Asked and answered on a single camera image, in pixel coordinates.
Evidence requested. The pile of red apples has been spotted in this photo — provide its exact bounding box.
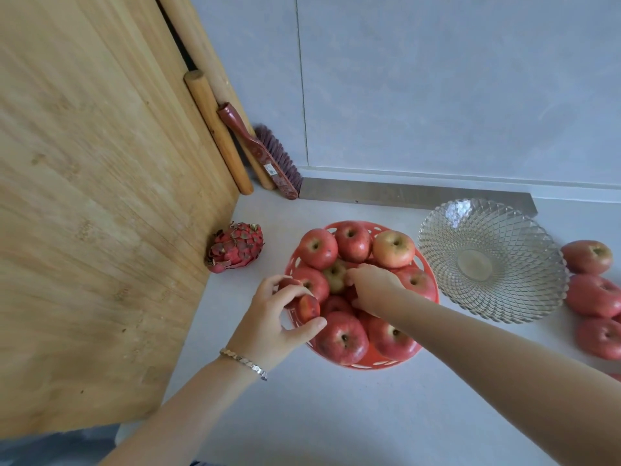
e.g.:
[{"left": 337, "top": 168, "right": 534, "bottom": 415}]
[{"left": 290, "top": 221, "right": 438, "bottom": 367}]

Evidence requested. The person's right forearm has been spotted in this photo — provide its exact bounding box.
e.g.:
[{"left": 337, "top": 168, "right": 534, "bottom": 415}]
[{"left": 376, "top": 286, "right": 621, "bottom": 466}]

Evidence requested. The silver beaded bracelet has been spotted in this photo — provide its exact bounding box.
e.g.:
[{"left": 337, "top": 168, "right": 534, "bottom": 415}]
[{"left": 219, "top": 348, "right": 269, "bottom": 382}]

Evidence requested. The pink dragon fruit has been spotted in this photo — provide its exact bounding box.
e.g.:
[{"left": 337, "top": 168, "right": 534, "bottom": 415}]
[{"left": 205, "top": 221, "right": 265, "bottom": 274}]

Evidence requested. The grey-blue garment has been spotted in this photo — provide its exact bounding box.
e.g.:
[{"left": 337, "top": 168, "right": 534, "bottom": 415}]
[{"left": 0, "top": 424, "right": 120, "bottom": 466}]

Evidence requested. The person's left forearm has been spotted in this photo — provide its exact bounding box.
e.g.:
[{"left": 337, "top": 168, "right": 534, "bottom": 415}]
[{"left": 99, "top": 355, "right": 267, "bottom": 466}]

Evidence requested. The large wooden cutting board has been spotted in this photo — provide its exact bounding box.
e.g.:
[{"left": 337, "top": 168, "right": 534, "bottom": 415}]
[{"left": 0, "top": 0, "right": 241, "bottom": 440}]

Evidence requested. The red-handled bristle brush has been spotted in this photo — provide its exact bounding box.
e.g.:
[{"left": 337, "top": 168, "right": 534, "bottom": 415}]
[{"left": 217, "top": 103, "right": 304, "bottom": 201}]

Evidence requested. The red plastic basket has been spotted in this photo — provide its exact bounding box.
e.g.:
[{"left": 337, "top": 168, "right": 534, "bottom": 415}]
[{"left": 284, "top": 220, "right": 441, "bottom": 371}]

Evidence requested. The short wooden rolling pin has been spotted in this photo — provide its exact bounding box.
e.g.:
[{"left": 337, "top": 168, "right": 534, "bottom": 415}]
[{"left": 183, "top": 70, "right": 255, "bottom": 196}]

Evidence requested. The long wooden rolling pin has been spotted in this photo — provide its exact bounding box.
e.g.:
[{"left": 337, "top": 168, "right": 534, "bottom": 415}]
[{"left": 155, "top": 0, "right": 277, "bottom": 191}]

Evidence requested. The small whole red apple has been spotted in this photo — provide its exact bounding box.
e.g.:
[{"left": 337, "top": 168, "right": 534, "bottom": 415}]
[{"left": 290, "top": 293, "right": 321, "bottom": 325}]

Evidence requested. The person's left hand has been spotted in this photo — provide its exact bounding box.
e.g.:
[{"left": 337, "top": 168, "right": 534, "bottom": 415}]
[{"left": 225, "top": 275, "right": 329, "bottom": 373}]

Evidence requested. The person's right hand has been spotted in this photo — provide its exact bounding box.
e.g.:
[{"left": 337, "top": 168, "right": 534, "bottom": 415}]
[{"left": 344, "top": 264, "right": 406, "bottom": 318}]

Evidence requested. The clear patterned glass bowl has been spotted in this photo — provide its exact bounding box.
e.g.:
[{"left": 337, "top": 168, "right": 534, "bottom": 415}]
[{"left": 417, "top": 198, "right": 570, "bottom": 325}]

